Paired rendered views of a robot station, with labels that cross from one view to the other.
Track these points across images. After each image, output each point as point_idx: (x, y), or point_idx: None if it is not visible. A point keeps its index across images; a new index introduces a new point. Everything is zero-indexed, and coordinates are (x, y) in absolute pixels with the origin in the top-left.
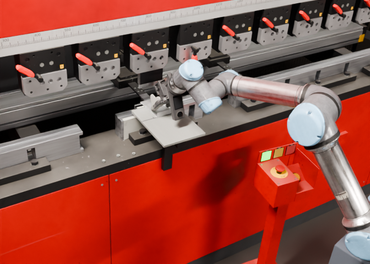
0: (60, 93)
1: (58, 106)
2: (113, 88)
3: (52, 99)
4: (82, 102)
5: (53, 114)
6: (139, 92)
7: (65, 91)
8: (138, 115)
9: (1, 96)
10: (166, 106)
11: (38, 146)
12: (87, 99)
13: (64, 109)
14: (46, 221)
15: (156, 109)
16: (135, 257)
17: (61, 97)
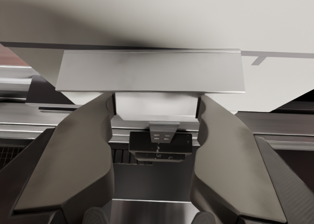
0: (286, 143)
1: (300, 122)
2: (188, 127)
3: (313, 140)
4: (253, 117)
5: (307, 109)
6: (167, 134)
7: (275, 143)
8: (291, 94)
9: None
10: (115, 95)
11: None
12: (243, 120)
13: (283, 111)
14: None
15: (210, 108)
16: None
17: (295, 138)
